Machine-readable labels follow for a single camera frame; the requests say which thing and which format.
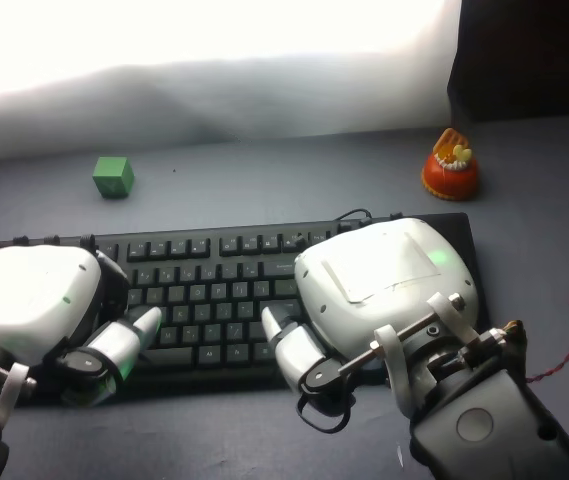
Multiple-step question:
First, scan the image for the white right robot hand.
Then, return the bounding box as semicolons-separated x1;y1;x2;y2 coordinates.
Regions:
261;217;480;401

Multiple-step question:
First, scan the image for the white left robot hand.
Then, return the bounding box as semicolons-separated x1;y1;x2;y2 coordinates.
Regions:
0;243;165;407

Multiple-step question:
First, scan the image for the black computer keyboard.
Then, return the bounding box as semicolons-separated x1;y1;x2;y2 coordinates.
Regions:
0;212;490;407

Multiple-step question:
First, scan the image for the orange toy cake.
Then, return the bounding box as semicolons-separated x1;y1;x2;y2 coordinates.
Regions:
420;127;481;202

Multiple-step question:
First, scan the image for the green cube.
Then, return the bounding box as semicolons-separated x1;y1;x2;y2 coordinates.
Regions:
92;156;136;200

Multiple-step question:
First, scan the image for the grey table cloth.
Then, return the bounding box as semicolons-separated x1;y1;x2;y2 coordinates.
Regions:
0;119;569;480

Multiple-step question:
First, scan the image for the white backdrop cloth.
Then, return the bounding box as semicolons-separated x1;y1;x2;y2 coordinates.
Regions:
0;0;465;162

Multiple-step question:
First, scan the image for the black keyboard cable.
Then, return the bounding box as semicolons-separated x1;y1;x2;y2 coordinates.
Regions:
332;208;374;225

